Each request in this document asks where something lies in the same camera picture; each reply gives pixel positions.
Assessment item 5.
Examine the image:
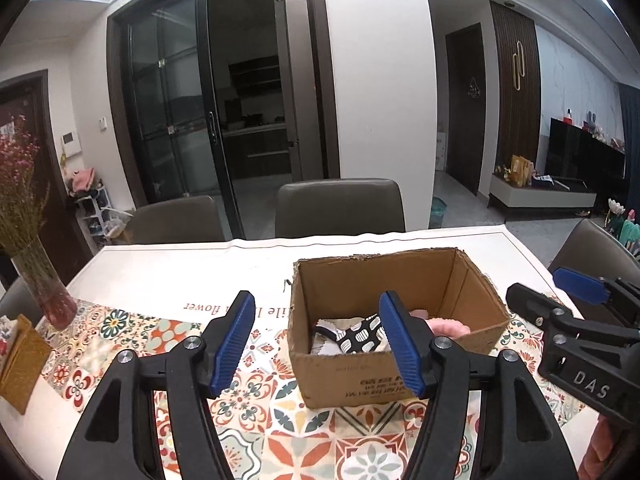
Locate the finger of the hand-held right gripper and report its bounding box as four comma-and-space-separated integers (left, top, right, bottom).
552, 267, 640, 328
506, 283, 640, 346

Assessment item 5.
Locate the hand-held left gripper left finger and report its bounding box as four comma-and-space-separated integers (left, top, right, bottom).
55, 291, 256, 480

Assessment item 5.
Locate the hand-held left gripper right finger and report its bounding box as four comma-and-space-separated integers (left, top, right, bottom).
378, 291, 581, 480

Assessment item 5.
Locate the black white patterned oven mitt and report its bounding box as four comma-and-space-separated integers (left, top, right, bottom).
314, 312, 388, 356

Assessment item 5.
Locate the pink fluffy cloth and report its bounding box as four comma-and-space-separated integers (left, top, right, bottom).
409, 310, 471, 338

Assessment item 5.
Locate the white zigzag-edged cleaning cloth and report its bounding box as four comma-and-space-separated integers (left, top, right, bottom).
311, 339, 351, 357

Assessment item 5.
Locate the brown cardboard box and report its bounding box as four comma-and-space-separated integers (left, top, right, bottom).
286, 246, 512, 409

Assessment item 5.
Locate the grey dining chair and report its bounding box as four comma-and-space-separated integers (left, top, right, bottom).
275, 178, 407, 238
0, 277, 43, 321
125, 195, 227, 246
547, 218, 640, 281

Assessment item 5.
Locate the patterned tablecloth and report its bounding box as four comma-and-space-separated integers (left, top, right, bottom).
0, 225, 640, 480

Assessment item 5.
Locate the white television cabinet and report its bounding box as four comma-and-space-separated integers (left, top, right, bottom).
487, 172, 598, 211

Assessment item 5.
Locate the yellow paper bag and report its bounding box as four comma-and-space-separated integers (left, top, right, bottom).
509, 156, 533, 187

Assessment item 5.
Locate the black television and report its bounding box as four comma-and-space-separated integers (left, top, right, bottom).
545, 117, 627, 181

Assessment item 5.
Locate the blue curtain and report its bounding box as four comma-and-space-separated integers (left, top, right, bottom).
619, 82, 640, 181

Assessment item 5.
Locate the white storage rack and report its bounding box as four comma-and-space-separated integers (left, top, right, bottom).
75, 187, 131, 246

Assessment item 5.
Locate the glass vase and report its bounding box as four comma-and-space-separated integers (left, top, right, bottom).
12, 240, 78, 331

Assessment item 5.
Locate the dark wooden door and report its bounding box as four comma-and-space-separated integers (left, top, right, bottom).
445, 22, 485, 197

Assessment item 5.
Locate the yellow woven box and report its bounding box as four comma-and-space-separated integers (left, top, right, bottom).
0, 314, 53, 416

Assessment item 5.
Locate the pink plush item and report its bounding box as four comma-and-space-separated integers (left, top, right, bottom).
67, 167, 98, 198

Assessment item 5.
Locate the sliding glass door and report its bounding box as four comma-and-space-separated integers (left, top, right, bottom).
107, 0, 236, 241

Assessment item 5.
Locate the silver refrigerator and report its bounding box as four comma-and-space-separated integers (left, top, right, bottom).
274, 0, 326, 183

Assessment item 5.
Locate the dried flower bunch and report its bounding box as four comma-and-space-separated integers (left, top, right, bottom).
0, 115, 51, 261

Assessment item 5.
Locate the dark panel with gold handle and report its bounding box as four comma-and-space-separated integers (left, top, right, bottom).
489, 0, 542, 171

